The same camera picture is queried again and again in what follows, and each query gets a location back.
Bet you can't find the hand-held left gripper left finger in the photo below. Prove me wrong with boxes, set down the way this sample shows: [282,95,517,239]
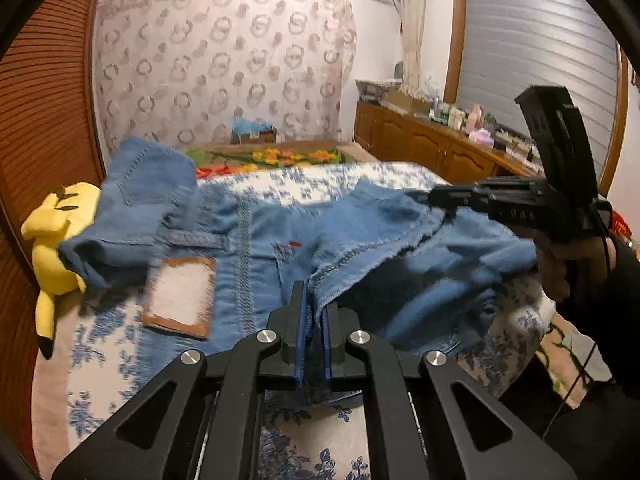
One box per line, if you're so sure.
[52,281,313,480]

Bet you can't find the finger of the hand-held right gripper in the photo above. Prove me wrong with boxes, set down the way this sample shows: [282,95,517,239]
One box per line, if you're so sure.
[431,183,501,216]

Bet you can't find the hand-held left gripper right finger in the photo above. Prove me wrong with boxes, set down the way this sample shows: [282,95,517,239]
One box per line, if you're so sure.
[320,307,576,480]

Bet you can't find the blue denim pants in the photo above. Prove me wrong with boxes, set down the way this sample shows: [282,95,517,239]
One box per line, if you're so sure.
[57,136,541,356]

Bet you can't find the person's right forearm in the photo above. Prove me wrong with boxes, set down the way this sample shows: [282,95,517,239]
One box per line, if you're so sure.
[560,232,640,391]

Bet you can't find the person's right hand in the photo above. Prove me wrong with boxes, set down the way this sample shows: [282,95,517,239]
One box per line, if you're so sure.
[537,237,608,306]

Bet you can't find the wooden sideboard cabinet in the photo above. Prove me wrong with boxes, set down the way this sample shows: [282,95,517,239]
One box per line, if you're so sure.
[354,100,546,186]

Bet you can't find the blue floral bedsheet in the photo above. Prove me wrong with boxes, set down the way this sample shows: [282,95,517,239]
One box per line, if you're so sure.
[65,162,556,480]

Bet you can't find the open cardboard box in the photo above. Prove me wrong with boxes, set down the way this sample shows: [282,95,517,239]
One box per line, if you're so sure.
[382,91,431,116]

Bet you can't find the stack of papers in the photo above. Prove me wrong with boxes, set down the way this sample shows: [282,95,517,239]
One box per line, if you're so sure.
[355,79,396,103]

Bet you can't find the grey window blind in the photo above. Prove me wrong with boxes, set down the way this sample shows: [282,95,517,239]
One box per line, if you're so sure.
[457,0,623,181]

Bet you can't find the beige tied curtain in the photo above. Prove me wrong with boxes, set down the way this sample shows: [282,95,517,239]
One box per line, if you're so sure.
[397,0,428,93]

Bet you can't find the yellow plush toy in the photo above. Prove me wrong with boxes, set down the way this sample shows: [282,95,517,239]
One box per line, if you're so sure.
[21,182,103,361]

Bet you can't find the circle patterned sheer curtain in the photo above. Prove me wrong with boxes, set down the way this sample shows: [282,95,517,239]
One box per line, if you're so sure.
[94,0,358,153]

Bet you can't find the wooden slatted wardrobe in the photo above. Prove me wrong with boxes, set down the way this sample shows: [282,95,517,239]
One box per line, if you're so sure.
[0,0,108,461]

